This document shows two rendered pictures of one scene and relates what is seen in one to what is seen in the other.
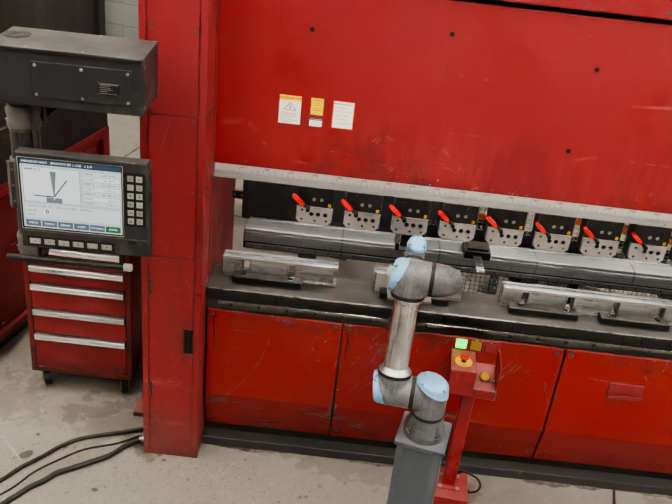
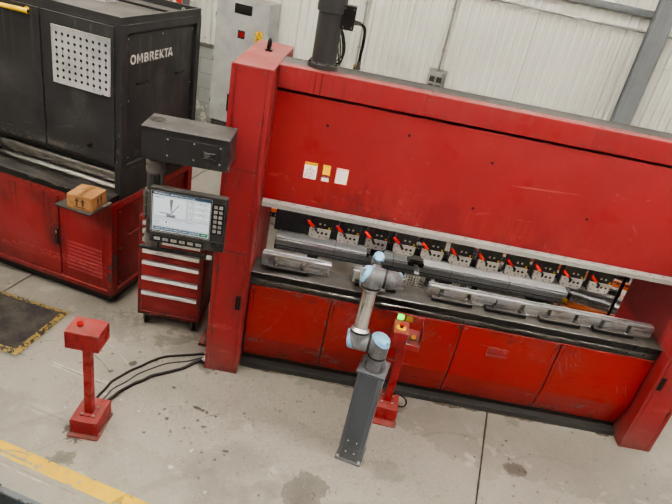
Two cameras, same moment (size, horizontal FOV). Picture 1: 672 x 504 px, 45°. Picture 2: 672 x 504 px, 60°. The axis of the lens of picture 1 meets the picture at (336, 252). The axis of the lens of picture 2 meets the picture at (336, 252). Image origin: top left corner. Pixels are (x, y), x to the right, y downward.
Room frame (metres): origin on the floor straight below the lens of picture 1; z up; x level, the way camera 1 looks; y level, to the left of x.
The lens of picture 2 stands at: (-0.57, 0.05, 3.08)
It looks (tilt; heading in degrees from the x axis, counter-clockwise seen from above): 29 degrees down; 359
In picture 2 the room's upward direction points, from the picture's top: 12 degrees clockwise
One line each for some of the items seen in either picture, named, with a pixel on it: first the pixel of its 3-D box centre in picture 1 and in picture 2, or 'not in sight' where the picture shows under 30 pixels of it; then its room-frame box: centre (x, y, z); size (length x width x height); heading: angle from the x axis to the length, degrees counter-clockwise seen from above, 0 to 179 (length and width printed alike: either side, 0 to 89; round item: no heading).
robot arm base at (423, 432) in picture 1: (426, 420); (375, 360); (2.30, -0.39, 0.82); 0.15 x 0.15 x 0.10
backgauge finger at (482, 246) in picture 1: (478, 256); (416, 265); (3.26, -0.64, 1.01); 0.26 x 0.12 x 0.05; 0
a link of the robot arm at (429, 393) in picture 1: (429, 394); (378, 344); (2.30, -0.38, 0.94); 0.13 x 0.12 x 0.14; 84
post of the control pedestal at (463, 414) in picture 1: (458, 435); (395, 371); (2.77, -0.62, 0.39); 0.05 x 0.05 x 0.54; 85
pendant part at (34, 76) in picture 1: (80, 161); (186, 193); (2.64, 0.94, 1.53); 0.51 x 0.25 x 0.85; 92
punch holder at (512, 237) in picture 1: (504, 223); (432, 247); (3.11, -0.69, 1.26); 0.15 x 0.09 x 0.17; 90
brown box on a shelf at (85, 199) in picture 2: not in sight; (83, 197); (3.25, 1.86, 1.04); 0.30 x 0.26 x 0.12; 77
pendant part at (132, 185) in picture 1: (88, 199); (190, 216); (2.55, 0.88, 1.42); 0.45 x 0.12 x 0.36; 92
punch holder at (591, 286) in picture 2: not in sight; (599, 280); (3.11, -1.89, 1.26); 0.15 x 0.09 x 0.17; 90
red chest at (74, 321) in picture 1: (94, 286); (179, 264); (3.45, 1.18, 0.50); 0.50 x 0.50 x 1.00; 0
